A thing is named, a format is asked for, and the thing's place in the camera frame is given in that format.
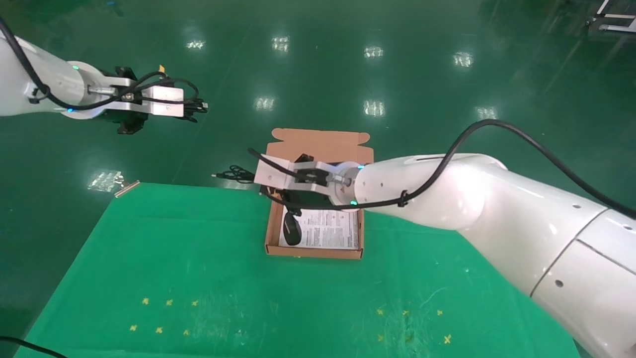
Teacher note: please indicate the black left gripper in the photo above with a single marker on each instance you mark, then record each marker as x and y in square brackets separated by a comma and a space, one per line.
[131, 123]

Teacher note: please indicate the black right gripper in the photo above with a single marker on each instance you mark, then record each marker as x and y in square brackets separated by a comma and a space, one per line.
[308, 200]

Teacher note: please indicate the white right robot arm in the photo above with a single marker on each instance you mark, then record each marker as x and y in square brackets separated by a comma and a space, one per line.
[497, 209]

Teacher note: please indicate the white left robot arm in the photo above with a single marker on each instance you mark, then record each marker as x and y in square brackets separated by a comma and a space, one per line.
[30, 84]

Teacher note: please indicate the brown cardboard box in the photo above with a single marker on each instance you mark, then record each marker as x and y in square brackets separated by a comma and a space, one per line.
[318, 144]

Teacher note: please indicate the white printed paper sheet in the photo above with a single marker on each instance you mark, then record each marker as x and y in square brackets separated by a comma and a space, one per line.
[328, 231]

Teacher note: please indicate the green table cloth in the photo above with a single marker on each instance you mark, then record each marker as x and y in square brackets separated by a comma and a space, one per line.
[198, 248]

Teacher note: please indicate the white table frame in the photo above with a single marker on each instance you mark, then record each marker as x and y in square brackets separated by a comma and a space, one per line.
[621, 28]

